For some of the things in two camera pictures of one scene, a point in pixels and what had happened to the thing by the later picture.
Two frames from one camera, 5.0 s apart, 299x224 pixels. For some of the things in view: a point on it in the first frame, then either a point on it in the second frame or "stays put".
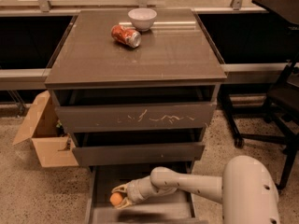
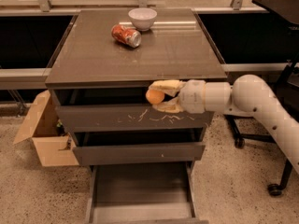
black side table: (287, 7) stays put
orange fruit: (116, 199) to (154, 96)
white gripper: (133, 191) to (192, 96)
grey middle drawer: (112, 147) stays put
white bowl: (142, 19) stays put
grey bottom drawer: (170, 207) stays put
